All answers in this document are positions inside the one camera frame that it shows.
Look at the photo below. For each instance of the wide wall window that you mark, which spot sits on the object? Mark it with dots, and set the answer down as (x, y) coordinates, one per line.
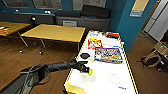
(89, 4)

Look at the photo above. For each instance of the small yellow bowl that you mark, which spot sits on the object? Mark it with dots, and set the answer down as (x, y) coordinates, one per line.
(90, 71)

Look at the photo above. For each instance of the dark low bench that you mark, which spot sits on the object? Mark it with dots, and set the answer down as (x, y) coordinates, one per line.
(20, 17)

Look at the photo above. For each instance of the yellow poster blue frame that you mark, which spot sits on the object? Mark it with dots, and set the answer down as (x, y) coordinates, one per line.
(138, 7)

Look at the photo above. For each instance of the wall window with light reflections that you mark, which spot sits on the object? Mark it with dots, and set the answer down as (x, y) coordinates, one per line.
(47, 4)

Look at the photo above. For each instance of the large wooden table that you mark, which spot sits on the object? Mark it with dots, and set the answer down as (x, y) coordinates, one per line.
(55, 32)

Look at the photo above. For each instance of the blue purple board game box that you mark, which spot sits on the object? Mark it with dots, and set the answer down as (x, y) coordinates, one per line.
(108, 54)

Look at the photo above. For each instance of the red yellow board game box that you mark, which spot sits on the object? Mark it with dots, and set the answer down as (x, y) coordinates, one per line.
(94, 43)

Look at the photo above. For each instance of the small black bowl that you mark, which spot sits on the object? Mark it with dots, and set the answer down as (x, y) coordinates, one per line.
(85, 55)

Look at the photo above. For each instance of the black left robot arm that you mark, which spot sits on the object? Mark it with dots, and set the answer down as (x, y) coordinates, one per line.
(36, 75)

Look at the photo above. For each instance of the narrow wall window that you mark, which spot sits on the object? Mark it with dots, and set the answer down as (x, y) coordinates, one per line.
(16, 3)

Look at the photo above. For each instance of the red orange item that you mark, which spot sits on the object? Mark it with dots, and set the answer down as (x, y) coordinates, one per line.
(3, 30)

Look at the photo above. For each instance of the wooden table with red item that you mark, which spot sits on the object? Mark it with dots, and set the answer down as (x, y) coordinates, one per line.
(15, 27)

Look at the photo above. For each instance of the red black item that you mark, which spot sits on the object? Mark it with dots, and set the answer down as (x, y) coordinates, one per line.
(112, 34)

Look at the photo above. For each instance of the cardboard box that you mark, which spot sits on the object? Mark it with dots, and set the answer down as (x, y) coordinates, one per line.
(161, 48)

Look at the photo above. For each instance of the black cushion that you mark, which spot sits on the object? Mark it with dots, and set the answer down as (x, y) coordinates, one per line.
(96, 12)

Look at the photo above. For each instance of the white gaming table yellow frame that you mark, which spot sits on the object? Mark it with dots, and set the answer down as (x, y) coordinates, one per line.
(106, 80)

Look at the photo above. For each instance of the black round lamp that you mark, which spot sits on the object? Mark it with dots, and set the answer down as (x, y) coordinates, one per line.
(33, 20)

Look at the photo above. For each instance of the white sheet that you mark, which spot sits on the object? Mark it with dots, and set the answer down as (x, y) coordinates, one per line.
(109, 42)

